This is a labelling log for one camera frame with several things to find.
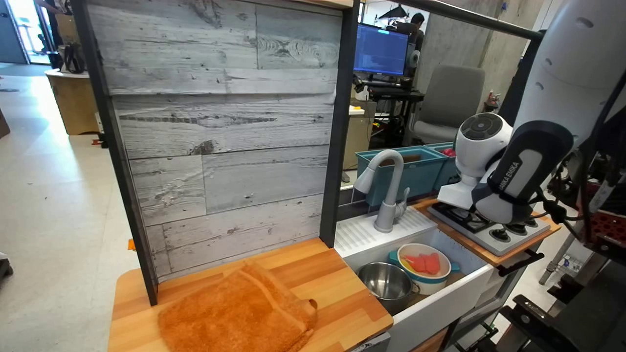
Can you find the pink plush carrot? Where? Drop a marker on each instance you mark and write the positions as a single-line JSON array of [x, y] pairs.
[[422, 265]]

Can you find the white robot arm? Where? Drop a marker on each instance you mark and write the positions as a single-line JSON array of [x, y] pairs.
[[573, 72]]

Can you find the orange cloth towel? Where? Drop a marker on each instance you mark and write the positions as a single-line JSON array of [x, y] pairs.
[[240, 314]]

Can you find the white toy sink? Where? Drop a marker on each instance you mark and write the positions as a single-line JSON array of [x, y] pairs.
[[450, 301]]

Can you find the black stove knob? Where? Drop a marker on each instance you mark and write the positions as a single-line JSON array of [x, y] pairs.
[[530, 224], [516, 230], [499, 236]]

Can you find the grey toy stove black grates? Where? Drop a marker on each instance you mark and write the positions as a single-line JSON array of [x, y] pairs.
[[501, 246]]

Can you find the grey toy faucet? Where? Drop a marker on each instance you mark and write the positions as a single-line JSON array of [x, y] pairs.
[[391, 209]]

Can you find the teal planter box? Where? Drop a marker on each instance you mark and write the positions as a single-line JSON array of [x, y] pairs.
[[446, 164], [416, 177]]

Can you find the steel pot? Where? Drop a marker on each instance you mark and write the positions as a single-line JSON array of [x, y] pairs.
[[385, 287]]

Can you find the blue computer monitor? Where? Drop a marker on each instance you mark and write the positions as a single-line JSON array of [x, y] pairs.
[[381, 52]]

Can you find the white bowl teal outside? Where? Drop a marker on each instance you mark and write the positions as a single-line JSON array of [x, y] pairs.
[[430, 281]]

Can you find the grey office chair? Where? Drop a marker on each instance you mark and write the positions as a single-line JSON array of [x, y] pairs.
[[450, 99]]

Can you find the person in white shirt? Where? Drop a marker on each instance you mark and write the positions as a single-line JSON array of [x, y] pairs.
[[415, 33]]

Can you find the grey metal pole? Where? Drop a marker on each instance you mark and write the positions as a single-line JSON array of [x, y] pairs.
[[551, 261]]

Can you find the red perforated crate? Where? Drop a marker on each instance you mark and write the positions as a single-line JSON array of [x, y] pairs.
[[606, 226]]

